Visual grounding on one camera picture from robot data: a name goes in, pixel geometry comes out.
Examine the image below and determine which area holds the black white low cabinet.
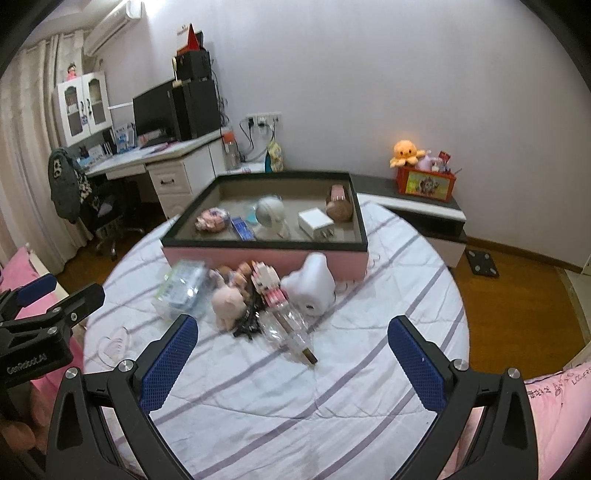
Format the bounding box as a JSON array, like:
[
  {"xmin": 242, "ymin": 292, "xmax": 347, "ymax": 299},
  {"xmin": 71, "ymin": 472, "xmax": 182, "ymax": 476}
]
[{"xmin": 353, "ymin": 174, "xmax": 468, "ymax": 268}]

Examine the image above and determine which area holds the white wall socket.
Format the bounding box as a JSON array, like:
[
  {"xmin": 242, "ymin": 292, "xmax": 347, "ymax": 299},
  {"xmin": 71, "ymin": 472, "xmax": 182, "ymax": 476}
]
[{"xmin": 246, "ymin": 111, "xmax": 282, "ymax": 127}]

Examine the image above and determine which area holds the small blue box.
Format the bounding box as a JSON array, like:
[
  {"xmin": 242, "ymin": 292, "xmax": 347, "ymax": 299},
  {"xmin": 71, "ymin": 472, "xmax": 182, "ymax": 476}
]
[{"xmin": 230, "ymin": 216, "xmax": 257, "ymax": 241}]

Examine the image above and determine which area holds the white desk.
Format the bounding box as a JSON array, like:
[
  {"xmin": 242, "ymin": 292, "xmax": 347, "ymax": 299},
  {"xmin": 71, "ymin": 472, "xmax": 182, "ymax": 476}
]
[{"xmin": 85, "ymin": 134, "xmax": 229, "ymax": 220}]

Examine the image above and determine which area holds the pink storage box black rim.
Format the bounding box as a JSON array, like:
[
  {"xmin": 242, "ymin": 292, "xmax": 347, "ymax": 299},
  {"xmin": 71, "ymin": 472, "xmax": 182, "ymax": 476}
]
[{"xmin": 161, "ymin": 170, "xmax": 369, "ymax": 283}]

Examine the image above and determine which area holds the pink block figure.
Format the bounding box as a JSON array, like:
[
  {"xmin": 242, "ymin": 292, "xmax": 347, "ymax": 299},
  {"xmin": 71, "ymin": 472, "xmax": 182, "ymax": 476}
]
[{"xmin": 250, "ymin": 259, "xmax": 283, "ymax": 310}]

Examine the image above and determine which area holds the black computer tower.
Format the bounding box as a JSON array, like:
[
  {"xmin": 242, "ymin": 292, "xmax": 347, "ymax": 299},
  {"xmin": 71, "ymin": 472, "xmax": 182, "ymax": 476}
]
[{"xmin": 172, "ymin": 79, "xmax": 222, "ymax": 141}]

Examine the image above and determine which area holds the clear plastic case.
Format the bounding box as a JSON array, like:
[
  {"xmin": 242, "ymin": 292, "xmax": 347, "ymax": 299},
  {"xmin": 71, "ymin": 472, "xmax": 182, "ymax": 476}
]
[{"xmin": 152, "ymin": 259, "xmax": 208, "ymax": 321}]

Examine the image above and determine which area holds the beige curtain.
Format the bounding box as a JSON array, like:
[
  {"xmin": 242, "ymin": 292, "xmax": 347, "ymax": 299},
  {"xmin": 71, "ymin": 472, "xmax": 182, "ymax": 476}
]
[{"xmin": 0, "ymin": 39, "xmax": 93, "ymax": 273}]

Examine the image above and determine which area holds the pink purple scrunchie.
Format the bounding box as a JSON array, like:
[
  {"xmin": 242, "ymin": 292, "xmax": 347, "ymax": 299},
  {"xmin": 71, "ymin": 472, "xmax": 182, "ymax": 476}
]
[{"xmin": 196, "ymin": 208, "xmax": 230, "ymax": 232}]

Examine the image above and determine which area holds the person's left hand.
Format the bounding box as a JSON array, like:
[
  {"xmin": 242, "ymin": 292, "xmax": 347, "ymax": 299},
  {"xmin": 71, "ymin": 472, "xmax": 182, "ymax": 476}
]
[{"xmin": 0, "ymin": 411, "xmax": 35, "ymax": 450}]

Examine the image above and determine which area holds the pink embroidered quilt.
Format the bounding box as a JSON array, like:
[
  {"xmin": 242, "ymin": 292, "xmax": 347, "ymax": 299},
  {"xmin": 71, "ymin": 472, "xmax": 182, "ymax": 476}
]
[{"xmin": 438, "ymin": 360, "xmax": 591, "ymax": 480}]

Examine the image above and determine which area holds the white power adapter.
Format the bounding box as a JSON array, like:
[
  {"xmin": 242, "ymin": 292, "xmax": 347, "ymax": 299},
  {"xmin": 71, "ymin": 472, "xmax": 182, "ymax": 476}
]
[{"xmin": 298, "ymin": 209, "xmax": 336, "ymax": 241}]

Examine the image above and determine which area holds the white round animal figurine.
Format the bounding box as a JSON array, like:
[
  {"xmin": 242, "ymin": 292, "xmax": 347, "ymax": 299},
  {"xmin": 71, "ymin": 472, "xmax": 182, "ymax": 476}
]
[{"xmin": 255, "ymin": 196, "xmax": 293, "ymax": 241}]

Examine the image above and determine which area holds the black office chair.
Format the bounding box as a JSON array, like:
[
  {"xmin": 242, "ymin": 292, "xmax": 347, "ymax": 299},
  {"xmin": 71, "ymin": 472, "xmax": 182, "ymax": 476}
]
[{"xmin": 78, "ymin": 180, "xmax": 144, "ymax": 261}]

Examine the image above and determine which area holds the orange-lid bottle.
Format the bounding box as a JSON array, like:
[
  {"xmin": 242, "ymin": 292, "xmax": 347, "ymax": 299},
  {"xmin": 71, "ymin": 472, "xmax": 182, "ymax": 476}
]
[{"xmin": 223, "ymin": 131, "xmax": 241, "ymax": 169}]

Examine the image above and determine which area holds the black speaker box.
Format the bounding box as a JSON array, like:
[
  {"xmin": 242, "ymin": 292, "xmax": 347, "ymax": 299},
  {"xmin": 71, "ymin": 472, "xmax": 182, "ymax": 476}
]
[{"xmin": 174, "ymin": 50, "xmax": 213, "ymax": 83}]

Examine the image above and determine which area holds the black hair clip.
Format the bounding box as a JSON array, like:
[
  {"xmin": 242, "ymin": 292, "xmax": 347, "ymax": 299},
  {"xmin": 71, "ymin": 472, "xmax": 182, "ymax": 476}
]
[{"xmin": 232, "ymin": 308, "xmax": 263, "ymax": 341}]

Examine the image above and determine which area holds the black computer monitor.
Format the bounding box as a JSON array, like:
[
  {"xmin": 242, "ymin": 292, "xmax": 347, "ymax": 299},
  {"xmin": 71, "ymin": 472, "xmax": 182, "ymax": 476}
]
[{"xmin": 132, "ymin": 79, "xmax": 177, "ymax": 138}]

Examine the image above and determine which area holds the red triangular ornament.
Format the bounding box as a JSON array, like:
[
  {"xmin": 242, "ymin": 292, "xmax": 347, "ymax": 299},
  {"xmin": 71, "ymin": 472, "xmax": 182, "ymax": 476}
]
[{"xmin": 178, "ymin": 23, "xmax": 204, "ymax": 52}]

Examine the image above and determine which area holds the black bathroom scale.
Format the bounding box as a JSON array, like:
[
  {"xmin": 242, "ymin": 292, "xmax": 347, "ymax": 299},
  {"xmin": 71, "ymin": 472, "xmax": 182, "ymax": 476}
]
[{"xmin": 465, "ymin": 249, "xmax": 500, "ymax": 278}]

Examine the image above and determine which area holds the white air conditioner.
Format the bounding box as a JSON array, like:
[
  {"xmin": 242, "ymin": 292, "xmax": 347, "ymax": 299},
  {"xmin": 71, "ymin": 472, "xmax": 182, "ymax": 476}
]
[{"xmin": 83, "ymin": 0, "xmax": 141, "ymax": 55}]

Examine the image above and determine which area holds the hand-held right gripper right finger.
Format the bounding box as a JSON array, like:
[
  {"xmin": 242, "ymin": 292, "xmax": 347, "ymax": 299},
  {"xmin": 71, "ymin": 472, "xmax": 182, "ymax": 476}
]
[{"xmin": 388, "ymin": 315, "xmax": 541, "ymax": 480}]

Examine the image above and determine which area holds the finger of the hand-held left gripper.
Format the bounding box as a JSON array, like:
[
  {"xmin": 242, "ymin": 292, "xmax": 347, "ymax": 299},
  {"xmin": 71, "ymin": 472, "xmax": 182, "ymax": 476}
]
[
  {"xmin": 0, "ymin": 273, "xmax": 58, "ymax": 324},
  {"xmin": 28, "ymin": 282, "xmax": 106, "ymax": 340}
]

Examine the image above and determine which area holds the white tooth-shaped lamp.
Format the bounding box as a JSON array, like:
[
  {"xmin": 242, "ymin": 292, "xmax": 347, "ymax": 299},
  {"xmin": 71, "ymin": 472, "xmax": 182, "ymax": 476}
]
[{"xmin": 280, "ymin": 252, "xmax": 336, "ymax": 318}]

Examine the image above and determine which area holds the pink pig figurine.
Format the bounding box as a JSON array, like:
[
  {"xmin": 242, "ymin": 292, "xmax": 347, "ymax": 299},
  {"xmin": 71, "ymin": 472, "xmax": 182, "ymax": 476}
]
[{"xmin": 211, "ymin": 282, "xmax": 247, "ymax": 330}]

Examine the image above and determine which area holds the rose gold metal jar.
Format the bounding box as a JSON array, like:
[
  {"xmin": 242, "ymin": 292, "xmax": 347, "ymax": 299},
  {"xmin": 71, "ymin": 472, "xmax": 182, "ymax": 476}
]
[{"xmin": 325, "ymin": 184, "xmax": 354, "ymax": 223}]

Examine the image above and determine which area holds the white glass-door cabinet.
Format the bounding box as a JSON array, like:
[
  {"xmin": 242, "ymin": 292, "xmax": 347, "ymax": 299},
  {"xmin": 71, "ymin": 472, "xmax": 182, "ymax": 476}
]
[{"xmin": 52, "ymin": 71, "xmax": 114, "ymax": 148}]

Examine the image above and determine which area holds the clear plastic bottle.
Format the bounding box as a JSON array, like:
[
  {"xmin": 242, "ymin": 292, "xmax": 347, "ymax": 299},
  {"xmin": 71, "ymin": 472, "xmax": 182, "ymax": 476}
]
[{"xmin": 259, "ymin": 307, "xmax": 319, "ymax": 366}]

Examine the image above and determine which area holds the orange toy box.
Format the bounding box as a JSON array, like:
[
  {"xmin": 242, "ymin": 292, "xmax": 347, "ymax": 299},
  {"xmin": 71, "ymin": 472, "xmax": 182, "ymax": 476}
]
[{"xmin": 396, "ymin": 165, "xmax": 458, "ymax": 202}]

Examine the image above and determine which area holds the black power cable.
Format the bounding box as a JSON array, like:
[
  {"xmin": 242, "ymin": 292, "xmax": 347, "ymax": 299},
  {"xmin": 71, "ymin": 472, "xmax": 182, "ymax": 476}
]
[{"xmin": 238, "ymin": 119, "xmax": 259, "ymax": 162}]

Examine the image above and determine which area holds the grey hoodie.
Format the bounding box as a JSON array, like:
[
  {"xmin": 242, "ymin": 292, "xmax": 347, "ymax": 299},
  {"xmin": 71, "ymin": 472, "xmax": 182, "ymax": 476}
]
[{"xmin": 48, "ymin": 148, "xmax": 93, "ymax": 224}]

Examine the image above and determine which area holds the orange octopus plush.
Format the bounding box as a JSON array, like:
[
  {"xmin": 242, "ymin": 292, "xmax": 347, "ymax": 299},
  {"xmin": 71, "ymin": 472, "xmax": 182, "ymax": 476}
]
[{"xmin": 389, "ymin": 140, "xmax": 428, "ymax": 168}]

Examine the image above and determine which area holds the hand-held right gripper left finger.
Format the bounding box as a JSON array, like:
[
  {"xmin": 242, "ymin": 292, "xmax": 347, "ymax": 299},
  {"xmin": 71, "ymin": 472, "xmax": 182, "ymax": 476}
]
[{"xmin": 46, "ymin": 314, "xmax": 199, "ymax": 480}]

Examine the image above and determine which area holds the pink pillow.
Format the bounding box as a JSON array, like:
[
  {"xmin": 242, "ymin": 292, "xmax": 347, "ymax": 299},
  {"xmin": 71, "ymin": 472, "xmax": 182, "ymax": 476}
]
[{"xmin": 0, "ymin": 247, "xmax": 86, "ymax": 416}]

